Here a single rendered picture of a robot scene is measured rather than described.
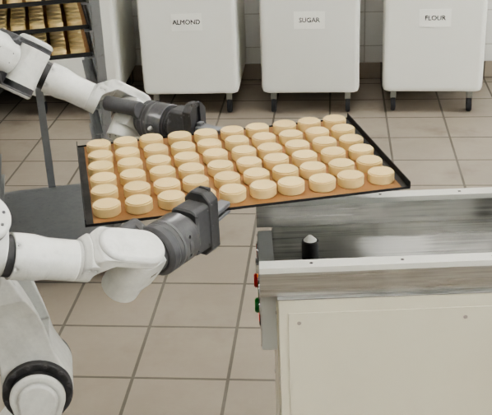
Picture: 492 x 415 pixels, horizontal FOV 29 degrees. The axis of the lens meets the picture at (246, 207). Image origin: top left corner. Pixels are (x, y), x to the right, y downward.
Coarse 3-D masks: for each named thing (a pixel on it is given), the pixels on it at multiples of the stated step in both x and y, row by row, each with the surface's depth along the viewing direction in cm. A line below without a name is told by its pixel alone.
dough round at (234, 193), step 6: (222, 186) 176; (228, 186) 176; (234, 186) 176; (240, 186) 176; (222, 192) 174; (228, 192) 173; (234, 192) 173; (240, 192) 173; (222, 198) 174; (228, 198) 173; (234, 198) 173; (240, 198) 174
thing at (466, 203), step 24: (384, 192) 200; (408, 192) 199; (432, 192) 199; (456, 192) 198; (480, 192) 198; (264, 216) 199; (288, 216) 199; (312, 216) 199; (336, 216) 199; (360, 216) 200; (384, 216) 200; (408, 216) 200; (432, 216) 200; (456, 216) 200; (480, 216) 200
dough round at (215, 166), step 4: (216, 160) 188; (220, 160) 188; (224, 160) 188; (208, 164) 187; (212, 164) 186; (216, 164) 186; (220, 164) 186; (224, 164) 186; (228, 164) 186; (232, 164) 186; (208, 168) 185; (212, 168) 185; (216, 168) 184; (220, 168) 184; (224, 168) 184; (228, 168) 184; (232, 168) 186; (208, 172) 186; (212, 172) 185; (216, 172) 184; (212, 176) 185
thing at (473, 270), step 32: (384, 256) 174; (416, 256) 173; (448, 256) 173; (480, 256) 172; (288, 288) 173; (320, 288) 173; (352, 288) 173; (384, 288) 174; (416, 288) 174; (448, 288) 174; (480, 288) 174
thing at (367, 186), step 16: (272, 128) 208; (112, 144) 204; (224, 144) 201; (144, 160) 195; (320, 160) 191; (352, 160) 190; (176, 176) 186; (208, 176) 186; (240, 176) 185; (336, 176) 183; (304, 192) 177; (336, 192) 176; (352, 192) 176; (160, 208) 173
